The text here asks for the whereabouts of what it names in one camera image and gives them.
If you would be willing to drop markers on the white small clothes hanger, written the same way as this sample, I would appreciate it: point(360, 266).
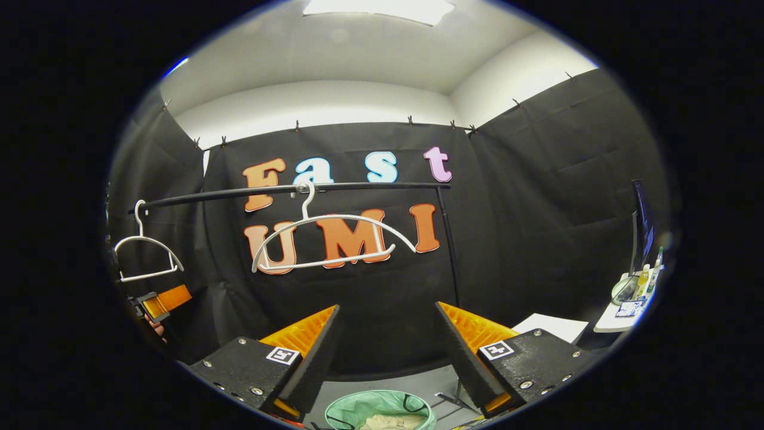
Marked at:
point(141, 230)

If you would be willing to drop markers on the white wide-shouldered clothes hanger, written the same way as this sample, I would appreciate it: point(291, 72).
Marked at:
point(305, 210)

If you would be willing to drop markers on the clear bowl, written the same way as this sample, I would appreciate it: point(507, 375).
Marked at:
point(621, 289)

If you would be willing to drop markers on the white board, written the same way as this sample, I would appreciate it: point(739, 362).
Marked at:
point(552, 327)

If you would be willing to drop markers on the ceiling light panel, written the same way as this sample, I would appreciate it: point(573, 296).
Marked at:
point(382, 9)

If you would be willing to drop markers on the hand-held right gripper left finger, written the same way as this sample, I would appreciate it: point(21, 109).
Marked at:
point(316, 358)

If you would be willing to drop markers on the black monitor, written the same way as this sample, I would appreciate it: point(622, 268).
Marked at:
point(644, 227)

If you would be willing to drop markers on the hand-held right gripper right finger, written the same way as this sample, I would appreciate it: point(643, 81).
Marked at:
point(459, 364)

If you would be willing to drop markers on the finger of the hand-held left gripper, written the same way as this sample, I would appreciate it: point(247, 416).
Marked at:
point(173, 298)

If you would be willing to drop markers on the white side table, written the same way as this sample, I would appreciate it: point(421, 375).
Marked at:
point(609, 324)

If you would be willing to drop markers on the cream jacket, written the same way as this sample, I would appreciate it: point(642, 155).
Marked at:
point(391, 423)

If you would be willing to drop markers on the black clothes rack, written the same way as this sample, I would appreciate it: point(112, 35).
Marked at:
point(239, 192)

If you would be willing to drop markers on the black backdrop cloth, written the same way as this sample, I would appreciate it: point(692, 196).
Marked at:
point(537, 239)

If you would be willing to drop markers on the green laundry hamper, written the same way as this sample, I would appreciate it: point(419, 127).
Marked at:
point(352, 406)

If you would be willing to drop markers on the white bottle green cap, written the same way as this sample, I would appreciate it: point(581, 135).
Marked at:
point(655, 275)

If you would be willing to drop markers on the yellow bottle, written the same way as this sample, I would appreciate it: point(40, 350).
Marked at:
point(643, 280)

